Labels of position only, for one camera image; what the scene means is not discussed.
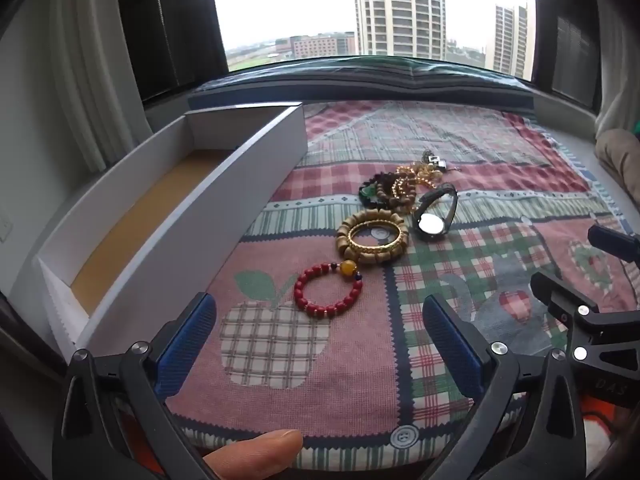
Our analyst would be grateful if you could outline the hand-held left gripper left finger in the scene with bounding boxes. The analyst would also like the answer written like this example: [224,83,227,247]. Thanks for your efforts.
[52,291,221,480]

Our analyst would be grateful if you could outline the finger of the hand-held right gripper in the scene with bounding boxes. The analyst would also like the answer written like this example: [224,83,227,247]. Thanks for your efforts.
[587,224,640,263]
[530,270,640,366]

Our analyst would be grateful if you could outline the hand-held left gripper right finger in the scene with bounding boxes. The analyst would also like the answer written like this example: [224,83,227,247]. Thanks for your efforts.
[422,294,587,480]

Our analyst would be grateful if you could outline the white drawer box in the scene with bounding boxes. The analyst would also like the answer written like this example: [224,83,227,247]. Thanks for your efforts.
[32,102,307,366]

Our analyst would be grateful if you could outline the small brown bead bracelet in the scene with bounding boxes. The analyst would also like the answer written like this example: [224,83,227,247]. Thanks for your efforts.
[375,175,418,212]

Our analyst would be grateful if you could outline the person's left hand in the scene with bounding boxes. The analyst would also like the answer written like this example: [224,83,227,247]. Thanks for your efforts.
[202,429,304,480]

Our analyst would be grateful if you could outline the orange white garment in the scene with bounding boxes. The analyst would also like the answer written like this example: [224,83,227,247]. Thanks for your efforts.
[582,399,640,476]

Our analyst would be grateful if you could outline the beige pillow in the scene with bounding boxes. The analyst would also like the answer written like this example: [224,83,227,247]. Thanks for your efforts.
[595,129,640,192]

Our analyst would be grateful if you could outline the patchwork checkered blanket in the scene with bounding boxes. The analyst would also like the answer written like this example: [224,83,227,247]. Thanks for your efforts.
[165,100,640,471]

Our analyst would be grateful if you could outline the black wristwatch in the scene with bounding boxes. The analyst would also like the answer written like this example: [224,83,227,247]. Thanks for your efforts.
[411,183,458,241]

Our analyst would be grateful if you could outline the gold bangle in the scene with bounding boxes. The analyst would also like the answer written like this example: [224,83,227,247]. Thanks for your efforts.
[348,220,402,252]

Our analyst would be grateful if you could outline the slim high-rise building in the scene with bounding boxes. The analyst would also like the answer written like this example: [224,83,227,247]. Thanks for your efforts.
[484,4,529,79]

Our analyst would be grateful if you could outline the white curtain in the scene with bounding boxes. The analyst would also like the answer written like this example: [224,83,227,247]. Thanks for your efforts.
[55,0,156,172]

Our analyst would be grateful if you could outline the tall high-rise building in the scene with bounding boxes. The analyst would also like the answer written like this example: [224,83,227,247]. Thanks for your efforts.
[353,0,447,61]

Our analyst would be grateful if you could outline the low red brick building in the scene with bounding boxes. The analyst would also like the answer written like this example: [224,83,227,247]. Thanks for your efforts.
[290,32,357,60]

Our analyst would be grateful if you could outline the red bead bracelet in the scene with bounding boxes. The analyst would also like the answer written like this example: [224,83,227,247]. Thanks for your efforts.
[293,259,364,317]

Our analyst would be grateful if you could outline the large wooden bead bracelet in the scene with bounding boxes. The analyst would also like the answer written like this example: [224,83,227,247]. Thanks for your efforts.
[336,208,410,261]

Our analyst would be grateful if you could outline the black window frame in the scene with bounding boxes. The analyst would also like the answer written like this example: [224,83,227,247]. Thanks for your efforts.
[115,0,231,107]

